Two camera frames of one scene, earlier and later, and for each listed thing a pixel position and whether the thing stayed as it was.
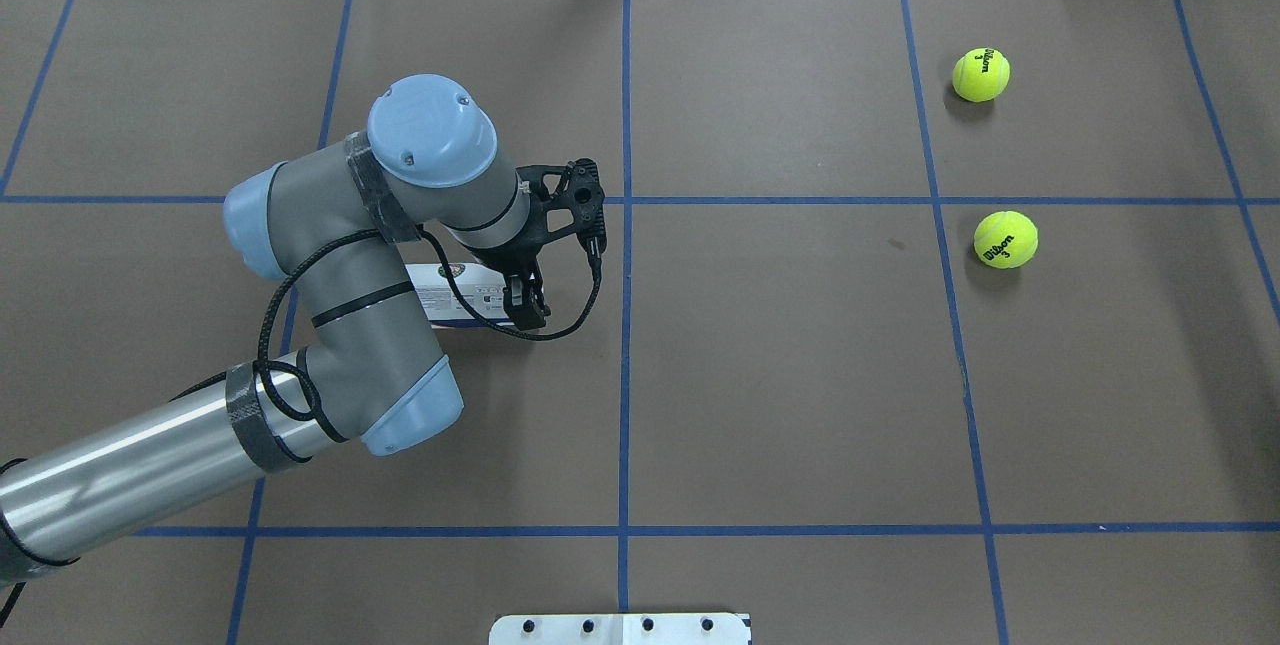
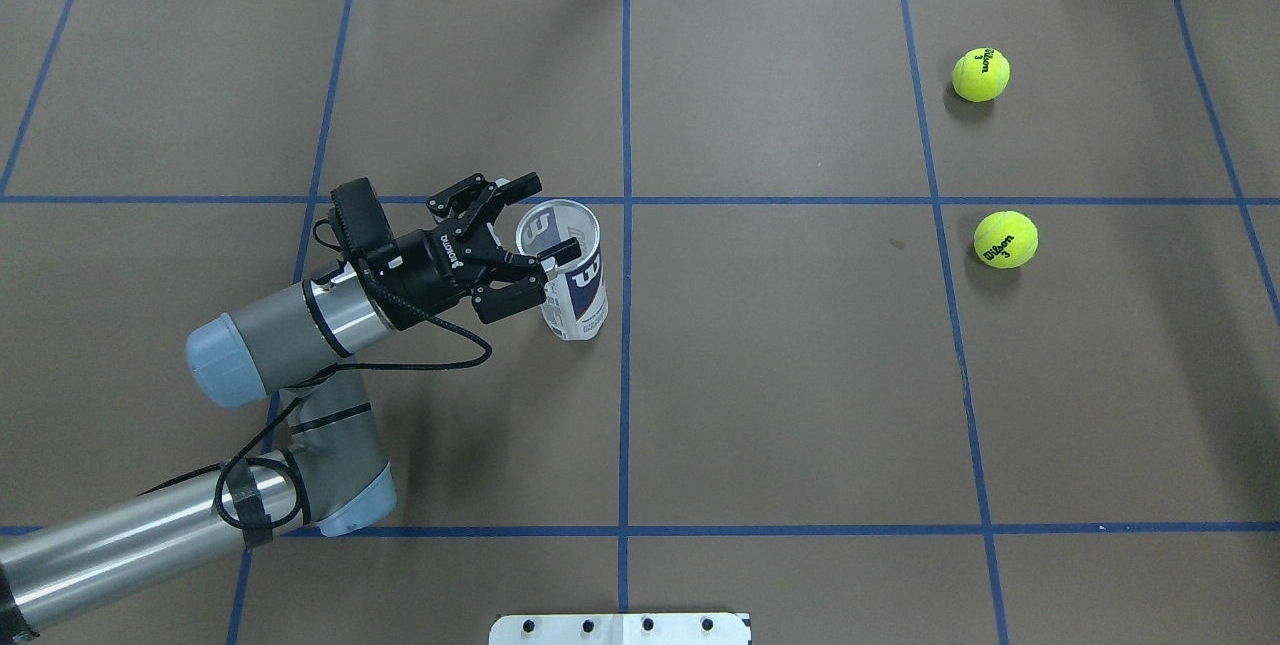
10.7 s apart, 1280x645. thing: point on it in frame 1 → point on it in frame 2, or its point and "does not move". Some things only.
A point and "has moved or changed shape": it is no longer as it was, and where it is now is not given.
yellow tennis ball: [1005, 239] does not move
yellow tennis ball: [981, 74] does not move
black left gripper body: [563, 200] → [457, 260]
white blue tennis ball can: [483, 284] has moved or changed shape
